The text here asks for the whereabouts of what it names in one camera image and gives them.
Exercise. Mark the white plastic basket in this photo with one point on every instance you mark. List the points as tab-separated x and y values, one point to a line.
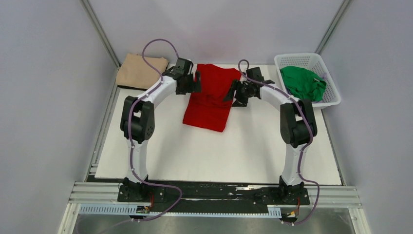
314	63

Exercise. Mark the corner metal post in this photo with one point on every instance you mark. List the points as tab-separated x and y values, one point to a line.
100	31
333	25

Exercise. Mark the green t shirt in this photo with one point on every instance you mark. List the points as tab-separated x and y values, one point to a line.
294	70

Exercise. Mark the white slotted cable duct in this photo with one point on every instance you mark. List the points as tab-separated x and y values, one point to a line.
136	210

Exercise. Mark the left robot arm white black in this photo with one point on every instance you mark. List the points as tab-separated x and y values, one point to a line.
138	124

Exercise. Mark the right corner metal post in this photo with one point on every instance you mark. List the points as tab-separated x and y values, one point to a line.
333	25

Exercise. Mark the lavender t shirt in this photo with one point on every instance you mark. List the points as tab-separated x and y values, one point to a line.
307	86

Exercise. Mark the red t shirt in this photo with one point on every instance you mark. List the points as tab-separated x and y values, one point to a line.
208	109

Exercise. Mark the left corner metal post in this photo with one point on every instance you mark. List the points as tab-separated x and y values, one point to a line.
100	31

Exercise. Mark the folded beige t shirt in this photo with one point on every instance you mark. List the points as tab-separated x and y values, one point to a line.
134	73

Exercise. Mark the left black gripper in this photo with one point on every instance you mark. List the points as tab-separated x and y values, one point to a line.
195	87

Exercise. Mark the black mounting plate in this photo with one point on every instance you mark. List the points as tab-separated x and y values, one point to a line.
191	196

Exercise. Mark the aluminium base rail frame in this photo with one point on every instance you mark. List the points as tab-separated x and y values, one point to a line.
320	197

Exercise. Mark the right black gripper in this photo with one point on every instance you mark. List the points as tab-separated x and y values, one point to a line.
239	102

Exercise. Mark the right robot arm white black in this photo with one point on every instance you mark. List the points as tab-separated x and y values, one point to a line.
297	129

